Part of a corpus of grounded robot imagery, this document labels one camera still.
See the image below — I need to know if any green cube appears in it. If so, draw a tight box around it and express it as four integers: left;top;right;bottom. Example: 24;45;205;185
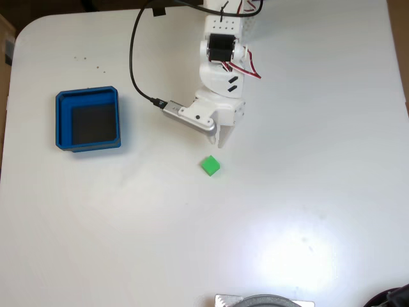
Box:
200;155;222;178

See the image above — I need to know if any blue square box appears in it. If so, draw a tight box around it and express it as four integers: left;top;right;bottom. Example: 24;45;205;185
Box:
54;85;123;154

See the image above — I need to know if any silver rectangular plate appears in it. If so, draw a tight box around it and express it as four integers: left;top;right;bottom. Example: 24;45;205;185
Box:
214;294;316;307

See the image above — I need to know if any grey-black round base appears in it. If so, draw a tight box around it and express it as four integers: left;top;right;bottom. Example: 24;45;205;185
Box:
238;294;303;307

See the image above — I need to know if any black round base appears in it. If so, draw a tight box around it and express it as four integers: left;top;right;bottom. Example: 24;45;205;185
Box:
363;283;409;307

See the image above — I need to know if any silver stick camera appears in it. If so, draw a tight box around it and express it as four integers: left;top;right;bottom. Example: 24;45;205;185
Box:
161;99;220;139

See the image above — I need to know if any red motor wire bundle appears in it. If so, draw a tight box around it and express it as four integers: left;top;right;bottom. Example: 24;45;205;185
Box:
223;44;263;81

